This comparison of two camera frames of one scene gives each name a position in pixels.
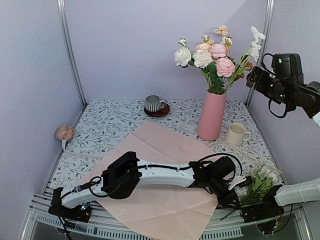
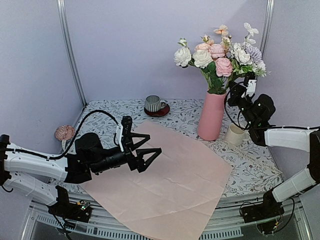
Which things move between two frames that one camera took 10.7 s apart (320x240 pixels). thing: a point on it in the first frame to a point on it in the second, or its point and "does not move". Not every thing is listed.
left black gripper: (229, 200) to (137, 162)
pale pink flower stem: (225, 67) does not move
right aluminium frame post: (265, 24) does not move
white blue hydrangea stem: (260, 180) to (259, 68)
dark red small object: (163, 111) does not move
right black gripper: (252, 77) to (235, 94)
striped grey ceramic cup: (153, 103) does not move
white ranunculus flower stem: (253, 51) to (251, 31)
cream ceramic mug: (235, 134) does not move
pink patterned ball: (65, 132) does not move
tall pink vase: (212, 116) does not move
